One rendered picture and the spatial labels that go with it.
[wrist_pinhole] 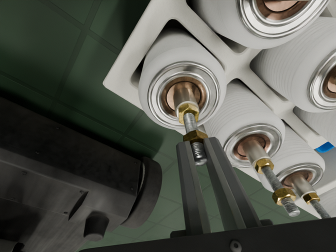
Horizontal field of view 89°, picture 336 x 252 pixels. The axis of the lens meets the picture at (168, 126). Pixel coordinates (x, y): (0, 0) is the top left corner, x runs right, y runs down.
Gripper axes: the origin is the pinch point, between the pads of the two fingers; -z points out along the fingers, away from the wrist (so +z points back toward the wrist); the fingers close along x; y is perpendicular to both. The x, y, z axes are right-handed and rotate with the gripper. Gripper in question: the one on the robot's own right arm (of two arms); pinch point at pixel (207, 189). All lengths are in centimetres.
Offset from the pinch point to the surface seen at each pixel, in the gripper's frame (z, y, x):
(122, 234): -36, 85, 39
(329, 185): -18.0, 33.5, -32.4
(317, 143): -18.0, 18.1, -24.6
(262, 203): -36, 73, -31
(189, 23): -18.0, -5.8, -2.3
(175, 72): -10.7, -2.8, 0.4
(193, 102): -8.0, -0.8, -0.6
